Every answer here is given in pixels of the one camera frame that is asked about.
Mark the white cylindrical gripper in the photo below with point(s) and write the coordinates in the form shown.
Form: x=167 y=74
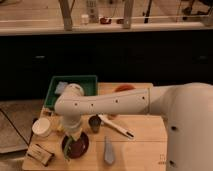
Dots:
x=72 y=124

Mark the green pepper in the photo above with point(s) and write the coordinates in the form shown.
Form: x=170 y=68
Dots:
x=66 y=148

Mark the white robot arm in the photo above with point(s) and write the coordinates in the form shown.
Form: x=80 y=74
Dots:
x=188 y=109

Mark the dark purple bowl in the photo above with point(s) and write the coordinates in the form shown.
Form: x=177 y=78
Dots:
x=78 y=147

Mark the small dark metal cup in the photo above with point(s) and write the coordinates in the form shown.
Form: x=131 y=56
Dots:
x=94 y=123

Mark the white round container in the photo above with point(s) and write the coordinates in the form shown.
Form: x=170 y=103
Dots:
x=42 y=127

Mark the small orange object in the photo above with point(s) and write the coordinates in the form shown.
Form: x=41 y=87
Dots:
x=112 y=117

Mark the wooden block with dark stripes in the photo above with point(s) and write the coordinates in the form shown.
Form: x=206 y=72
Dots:
x=40 y=154

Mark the blue sponge in bin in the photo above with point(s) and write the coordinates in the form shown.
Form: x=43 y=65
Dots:
x=60 y=87

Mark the green plastic bin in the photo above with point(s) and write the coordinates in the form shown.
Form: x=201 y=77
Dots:
x=89 y=83

